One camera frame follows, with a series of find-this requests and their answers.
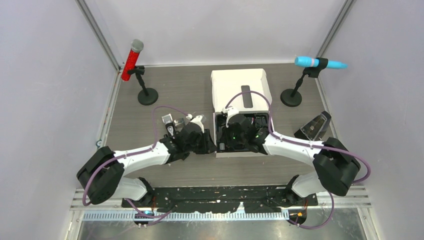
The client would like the black silver hair clipper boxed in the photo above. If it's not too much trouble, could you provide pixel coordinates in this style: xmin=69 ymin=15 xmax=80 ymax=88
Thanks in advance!
xmin=161 ymin=113 xmax=186 ymax=139

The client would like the white hair clipper box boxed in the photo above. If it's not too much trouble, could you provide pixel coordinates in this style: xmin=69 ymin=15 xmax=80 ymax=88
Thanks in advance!
xmin=210 ymin=68 xmax=273 ymax=158

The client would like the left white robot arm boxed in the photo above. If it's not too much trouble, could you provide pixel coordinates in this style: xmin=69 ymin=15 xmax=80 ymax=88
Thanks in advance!
xmin=76 ymin=122 xmax=217 ymax=207

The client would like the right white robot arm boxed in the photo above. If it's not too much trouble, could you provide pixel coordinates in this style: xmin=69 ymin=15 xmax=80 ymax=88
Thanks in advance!
xmin=221 ymin=113 xmax=361 ymax=205

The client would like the left black microphone stand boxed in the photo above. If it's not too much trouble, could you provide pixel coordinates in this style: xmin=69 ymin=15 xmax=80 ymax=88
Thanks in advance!
xmin=127 ymin=66 xmax=159 ymax=106

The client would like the black microphone stand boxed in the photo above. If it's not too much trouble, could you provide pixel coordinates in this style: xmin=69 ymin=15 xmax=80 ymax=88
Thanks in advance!
xmin=280 ymin=67 xmax=325 ymax=107
xmin=127 ymin=66 xmax=159 ymax=106

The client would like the right black microphone stand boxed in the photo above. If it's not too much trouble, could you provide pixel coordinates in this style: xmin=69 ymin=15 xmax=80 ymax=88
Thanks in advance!
xmin=280 ymin=67 xmax=325 ymax=107

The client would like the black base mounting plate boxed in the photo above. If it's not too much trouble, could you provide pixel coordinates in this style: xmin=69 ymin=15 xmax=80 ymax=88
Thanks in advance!
xmin=121 ymin=185 xmax=318 ymax=214

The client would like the black clear-window charger stand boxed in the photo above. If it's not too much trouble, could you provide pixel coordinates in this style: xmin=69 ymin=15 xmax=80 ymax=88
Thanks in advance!
xmin=294 ymin=111 xmax=332 ymax=141

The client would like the blue microphone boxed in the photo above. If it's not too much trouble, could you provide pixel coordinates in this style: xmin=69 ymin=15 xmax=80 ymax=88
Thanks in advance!
xmin=294 ymin=56 xmax=348 ymax=70

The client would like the red glitter microphone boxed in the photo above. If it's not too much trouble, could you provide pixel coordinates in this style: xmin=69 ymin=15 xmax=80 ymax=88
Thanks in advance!
xmin=121 ymin=39 xmax=144 ymax=82

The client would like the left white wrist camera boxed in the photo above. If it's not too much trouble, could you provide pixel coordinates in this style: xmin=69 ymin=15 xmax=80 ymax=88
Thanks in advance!
xmin=185 ymin=113 xmax=206 ymax=133

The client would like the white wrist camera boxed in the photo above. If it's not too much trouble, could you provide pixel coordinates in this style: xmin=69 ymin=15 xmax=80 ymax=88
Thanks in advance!
xmin=221 ymin=106 xmax=240 ymax=128
xmin=185 ymin=113 xmax=206 ymax=133

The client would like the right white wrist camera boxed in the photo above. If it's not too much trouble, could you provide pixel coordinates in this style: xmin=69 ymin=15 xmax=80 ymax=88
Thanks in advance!
xmin=221 ymin=106 xmax=240 ymax=128

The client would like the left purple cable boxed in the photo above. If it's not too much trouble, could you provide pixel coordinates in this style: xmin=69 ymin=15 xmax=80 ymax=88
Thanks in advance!
xmin=82 ymin=105 xmax=195 ymax=226

